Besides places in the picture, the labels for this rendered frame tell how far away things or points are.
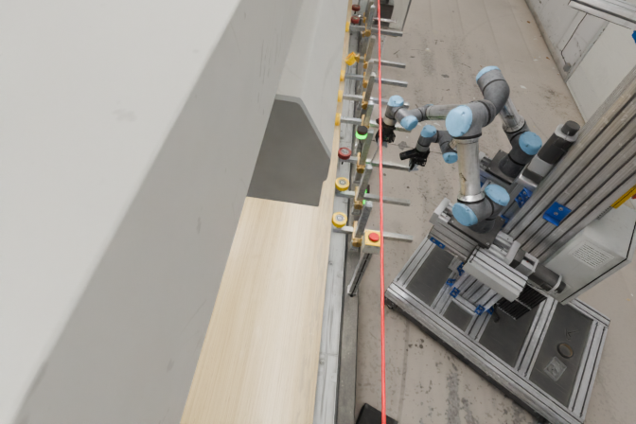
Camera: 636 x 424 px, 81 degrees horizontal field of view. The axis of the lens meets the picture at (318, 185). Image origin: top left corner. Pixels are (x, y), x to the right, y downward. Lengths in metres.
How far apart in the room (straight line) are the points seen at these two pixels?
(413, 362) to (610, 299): 1.71
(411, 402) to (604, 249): 1.39
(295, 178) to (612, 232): 1.97
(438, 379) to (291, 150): 2.60
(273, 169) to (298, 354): 1.46
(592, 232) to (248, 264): 1.55
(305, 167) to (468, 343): 2.47
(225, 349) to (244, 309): 0.18
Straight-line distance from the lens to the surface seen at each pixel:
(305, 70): 0.20
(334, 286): 2.08
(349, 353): 1.89
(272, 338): 1.67
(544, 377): 2.84
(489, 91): 1.98
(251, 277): 1.77
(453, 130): 1.65
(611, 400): 3.32
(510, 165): 2.32
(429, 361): 2.76
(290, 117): 0.19
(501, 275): 2.02
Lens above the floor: 2.49
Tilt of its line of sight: 50 degrees down
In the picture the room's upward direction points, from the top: 9 degrees clockwise
